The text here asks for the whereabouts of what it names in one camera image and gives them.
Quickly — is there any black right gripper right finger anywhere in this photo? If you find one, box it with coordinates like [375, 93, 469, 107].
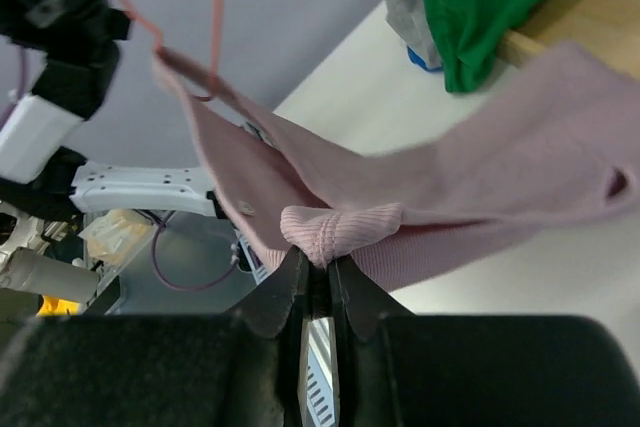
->
[328, 257, 639, 426]

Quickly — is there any grey tank top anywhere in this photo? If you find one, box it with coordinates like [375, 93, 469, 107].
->
[380, 0, 444, 68]

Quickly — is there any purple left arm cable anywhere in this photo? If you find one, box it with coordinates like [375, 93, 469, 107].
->
[0, 46, 241, 292]

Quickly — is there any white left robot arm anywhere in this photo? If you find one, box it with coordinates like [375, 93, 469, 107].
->
[66, 0, 212, 168]

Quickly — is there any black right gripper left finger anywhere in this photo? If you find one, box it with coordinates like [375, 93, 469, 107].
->
[1, 249, 309, 426]

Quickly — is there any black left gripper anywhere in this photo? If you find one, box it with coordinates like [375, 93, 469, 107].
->
[1, 0, 131, 51]

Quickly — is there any wooden clothes rack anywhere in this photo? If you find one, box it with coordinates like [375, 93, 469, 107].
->
[497, 0, 639, 78]

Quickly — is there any pink wire hanger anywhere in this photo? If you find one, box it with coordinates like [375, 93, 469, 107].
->
[118, 0, 225, 102]

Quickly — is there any mauve pink tank top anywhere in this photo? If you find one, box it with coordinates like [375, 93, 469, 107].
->
[153, 43, 639, 290]

